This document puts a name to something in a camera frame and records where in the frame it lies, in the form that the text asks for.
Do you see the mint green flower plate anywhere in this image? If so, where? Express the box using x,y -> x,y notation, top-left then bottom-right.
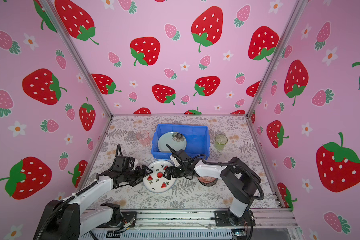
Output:
158,132 -> 187,153

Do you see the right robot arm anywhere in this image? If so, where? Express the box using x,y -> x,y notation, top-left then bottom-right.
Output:
164,147 -> 265,226

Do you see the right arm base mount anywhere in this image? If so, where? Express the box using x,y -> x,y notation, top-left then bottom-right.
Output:
213,210 -> 256,227

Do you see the red patterned bowl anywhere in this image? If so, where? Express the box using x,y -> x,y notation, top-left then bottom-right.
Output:
198,177 -> 218,187

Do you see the white watermelon plate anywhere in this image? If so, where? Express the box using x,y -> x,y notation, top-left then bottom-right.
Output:
143,160 -> 176,193

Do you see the green translucent cup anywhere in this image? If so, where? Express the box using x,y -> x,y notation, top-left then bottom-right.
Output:
215,134 -> 228,150

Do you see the pink translucent cup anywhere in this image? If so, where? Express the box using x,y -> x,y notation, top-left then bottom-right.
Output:
136,130 -> 151,146

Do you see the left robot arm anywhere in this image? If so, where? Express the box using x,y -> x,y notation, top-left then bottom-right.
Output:
34,156 -> 153,240

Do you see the blue plastic bin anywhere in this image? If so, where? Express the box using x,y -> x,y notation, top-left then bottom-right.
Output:
151,124 -> 211,160

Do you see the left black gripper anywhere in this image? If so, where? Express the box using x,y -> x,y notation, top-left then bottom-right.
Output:
123,164 -> 154,185

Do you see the aluminium front rail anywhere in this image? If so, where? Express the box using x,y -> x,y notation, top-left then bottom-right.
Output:
56,208 -> 301,240

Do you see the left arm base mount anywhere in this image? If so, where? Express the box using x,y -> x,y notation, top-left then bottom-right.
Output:
101,211 -> 138,229

